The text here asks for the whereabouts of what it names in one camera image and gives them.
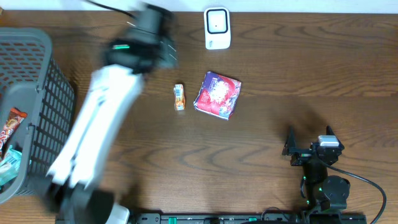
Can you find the grey plastic basket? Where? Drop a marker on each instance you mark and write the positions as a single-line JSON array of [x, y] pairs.
[[32, 82]]

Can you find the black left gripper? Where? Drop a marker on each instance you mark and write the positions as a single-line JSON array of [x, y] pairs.
[[170, 50]]

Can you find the teal snack packet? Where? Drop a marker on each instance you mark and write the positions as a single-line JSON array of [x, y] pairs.
[[10, 165]]

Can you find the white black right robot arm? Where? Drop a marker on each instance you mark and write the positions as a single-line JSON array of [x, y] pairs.
[[324, 192]]

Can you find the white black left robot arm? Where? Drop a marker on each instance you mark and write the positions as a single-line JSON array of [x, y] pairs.
[[70, 188]]

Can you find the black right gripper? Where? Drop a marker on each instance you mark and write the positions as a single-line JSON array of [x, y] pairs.
[[306, 152]]

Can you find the purple red snack packet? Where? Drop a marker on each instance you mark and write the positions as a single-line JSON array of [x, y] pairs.
[[218, 95]]

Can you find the small orange snack packet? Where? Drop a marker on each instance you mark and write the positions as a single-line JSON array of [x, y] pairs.
[[179, 97]]

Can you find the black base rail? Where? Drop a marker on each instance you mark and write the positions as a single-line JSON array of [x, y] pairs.
[[156, 218]]

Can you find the white barcode scanner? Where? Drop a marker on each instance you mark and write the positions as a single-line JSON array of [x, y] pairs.
[[217, 28]]

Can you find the red chocolate bar wrapper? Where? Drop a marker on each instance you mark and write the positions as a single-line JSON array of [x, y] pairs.
[[15, 118]]

